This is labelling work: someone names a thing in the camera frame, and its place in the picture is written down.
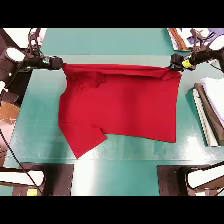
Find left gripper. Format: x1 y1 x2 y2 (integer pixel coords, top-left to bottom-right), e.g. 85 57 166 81
48 55 65 71

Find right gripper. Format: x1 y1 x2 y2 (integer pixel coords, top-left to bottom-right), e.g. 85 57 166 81
169 53 185 72

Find red T-shirt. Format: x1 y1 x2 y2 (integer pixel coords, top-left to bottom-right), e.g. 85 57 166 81
57 62 184 160

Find purple garment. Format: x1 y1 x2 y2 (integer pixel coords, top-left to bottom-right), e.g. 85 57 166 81
186 27 224 46

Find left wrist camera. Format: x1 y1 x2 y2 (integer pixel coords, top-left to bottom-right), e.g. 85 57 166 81
27 27 43 54

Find black cable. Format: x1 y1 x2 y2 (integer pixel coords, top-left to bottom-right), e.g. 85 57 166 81
0 128 45 196

